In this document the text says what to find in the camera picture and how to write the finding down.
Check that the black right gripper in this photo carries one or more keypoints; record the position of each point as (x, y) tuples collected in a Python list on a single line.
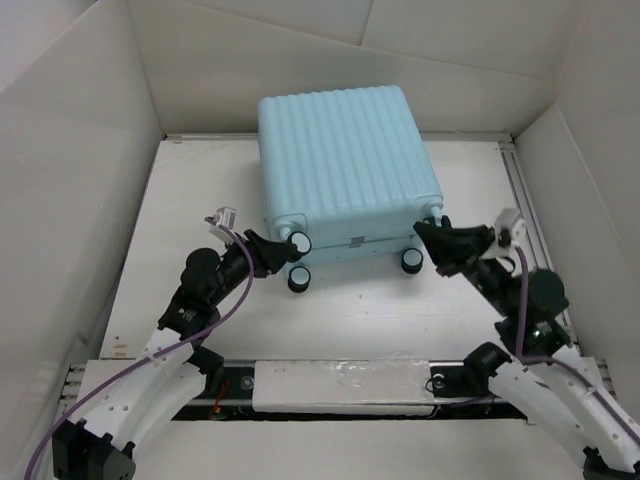
[(452, 246)]

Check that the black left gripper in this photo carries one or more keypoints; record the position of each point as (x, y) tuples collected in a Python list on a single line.
[(268, 256)]

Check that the light blue hard-shell suitcase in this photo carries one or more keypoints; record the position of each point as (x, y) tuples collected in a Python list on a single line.
[(345, 175)]

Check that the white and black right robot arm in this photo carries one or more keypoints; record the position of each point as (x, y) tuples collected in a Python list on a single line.
[(534, 366)]

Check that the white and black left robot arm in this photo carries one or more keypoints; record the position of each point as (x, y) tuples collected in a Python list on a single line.
[(174, 366)]

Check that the black base rail with white cover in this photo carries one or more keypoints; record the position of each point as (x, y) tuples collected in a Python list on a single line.
[(338, 390)]

